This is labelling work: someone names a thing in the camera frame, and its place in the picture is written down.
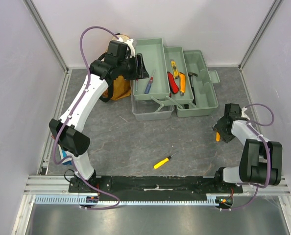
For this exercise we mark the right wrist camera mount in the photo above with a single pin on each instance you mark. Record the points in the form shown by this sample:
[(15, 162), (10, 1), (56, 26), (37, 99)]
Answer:
[(244, 114)]

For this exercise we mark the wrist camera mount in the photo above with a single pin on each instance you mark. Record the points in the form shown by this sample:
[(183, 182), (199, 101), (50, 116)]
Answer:
[(130, 42), (244, 114)]

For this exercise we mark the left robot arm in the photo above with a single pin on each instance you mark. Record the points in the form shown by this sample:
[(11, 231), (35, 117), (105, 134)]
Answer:
[(67, 130)]

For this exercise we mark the yellow utility knife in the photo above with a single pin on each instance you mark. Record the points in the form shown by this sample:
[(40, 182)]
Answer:
[(174, 69)]

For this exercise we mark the blue red box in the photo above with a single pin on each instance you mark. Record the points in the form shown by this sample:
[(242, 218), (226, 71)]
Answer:
[(62, 155)]

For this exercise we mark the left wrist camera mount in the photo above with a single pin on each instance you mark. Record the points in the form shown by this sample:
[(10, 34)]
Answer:
[(130, 42)]

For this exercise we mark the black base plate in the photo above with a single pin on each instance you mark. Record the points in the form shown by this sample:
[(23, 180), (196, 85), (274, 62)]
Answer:
[(136, 184)]

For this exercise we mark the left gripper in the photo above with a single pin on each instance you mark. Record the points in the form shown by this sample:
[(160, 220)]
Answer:
[(139, 72)]

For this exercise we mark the yellow handled screwdriver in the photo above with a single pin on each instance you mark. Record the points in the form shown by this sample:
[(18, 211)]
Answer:
[(163, 161)]

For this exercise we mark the green toolbox with clear lid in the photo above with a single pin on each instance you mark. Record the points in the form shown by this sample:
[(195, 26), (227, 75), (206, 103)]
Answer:
[(179, 81)]

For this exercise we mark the red handled pliers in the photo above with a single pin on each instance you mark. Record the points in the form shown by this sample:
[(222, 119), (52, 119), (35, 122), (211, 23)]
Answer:
[(172, 83)]

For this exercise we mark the orange tote bag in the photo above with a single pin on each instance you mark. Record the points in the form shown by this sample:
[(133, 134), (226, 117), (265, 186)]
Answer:
[(121, 89)]

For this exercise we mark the orange handled chisel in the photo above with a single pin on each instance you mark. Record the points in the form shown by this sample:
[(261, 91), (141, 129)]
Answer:
[(217, 137)]

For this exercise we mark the orange utility knife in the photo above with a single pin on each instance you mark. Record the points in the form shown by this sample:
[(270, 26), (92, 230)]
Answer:
[(182, 78)]

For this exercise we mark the blue cable duct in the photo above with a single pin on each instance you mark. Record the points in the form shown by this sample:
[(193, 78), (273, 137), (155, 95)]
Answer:
[(86, 200)]

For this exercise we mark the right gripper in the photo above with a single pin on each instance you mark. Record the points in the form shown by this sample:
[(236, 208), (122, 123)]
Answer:
[(222, 130)]

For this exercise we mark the black hammer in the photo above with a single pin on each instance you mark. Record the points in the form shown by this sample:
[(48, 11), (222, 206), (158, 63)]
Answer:
[(190, 76)]

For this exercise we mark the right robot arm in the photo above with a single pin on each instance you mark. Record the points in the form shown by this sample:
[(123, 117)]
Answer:
[(261, 162)]

